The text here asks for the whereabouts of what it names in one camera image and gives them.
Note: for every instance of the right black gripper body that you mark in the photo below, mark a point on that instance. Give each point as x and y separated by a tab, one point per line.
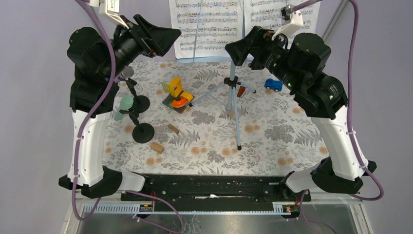
275	54

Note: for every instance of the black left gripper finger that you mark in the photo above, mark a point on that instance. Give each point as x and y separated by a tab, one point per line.
140	34
161	38

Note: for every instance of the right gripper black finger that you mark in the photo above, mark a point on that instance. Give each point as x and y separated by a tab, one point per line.
254	39
239	50

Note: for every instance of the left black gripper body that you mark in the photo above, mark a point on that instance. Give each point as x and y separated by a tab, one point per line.
128	46

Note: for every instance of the sheet music page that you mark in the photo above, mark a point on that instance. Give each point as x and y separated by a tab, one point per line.
206	26
267	14

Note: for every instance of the light blue music stand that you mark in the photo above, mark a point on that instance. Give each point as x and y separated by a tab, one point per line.
232	82

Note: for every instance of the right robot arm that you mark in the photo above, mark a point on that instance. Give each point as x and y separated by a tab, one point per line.
322	97

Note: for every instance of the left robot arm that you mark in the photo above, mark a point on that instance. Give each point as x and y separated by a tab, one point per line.
97	63

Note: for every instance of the blue toy car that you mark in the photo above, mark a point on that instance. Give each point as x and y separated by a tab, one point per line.
274	85

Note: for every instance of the dark red wooden block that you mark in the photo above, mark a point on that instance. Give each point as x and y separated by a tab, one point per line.
241	91

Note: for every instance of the green toy microphone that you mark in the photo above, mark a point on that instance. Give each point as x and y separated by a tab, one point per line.
125	104

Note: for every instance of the toy brick assembly grey base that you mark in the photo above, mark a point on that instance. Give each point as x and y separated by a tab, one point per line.
178	99

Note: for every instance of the black microphone stand rear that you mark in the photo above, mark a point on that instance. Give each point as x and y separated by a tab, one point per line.
141	102

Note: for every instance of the black microphone stand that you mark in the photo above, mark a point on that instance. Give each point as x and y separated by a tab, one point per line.
141	102
142	132

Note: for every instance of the floral tablecloth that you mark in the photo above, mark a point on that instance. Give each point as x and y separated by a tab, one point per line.
277	137

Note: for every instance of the light wooden block centre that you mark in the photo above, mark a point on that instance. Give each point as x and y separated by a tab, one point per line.
173	128

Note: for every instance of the light wooden block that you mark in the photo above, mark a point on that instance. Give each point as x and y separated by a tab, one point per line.
173	128
159	149

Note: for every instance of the black microphone stand front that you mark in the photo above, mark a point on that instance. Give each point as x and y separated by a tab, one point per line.
142	132

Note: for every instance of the light wooden block near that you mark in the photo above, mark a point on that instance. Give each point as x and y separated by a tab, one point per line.
159	149

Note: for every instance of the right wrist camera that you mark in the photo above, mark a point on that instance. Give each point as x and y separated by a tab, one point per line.
292	22

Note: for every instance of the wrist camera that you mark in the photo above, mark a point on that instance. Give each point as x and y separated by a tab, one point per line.
292	22
110	10

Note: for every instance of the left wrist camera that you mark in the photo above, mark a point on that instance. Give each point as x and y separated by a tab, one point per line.
110	10

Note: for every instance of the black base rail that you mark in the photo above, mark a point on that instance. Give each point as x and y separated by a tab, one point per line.
218	193

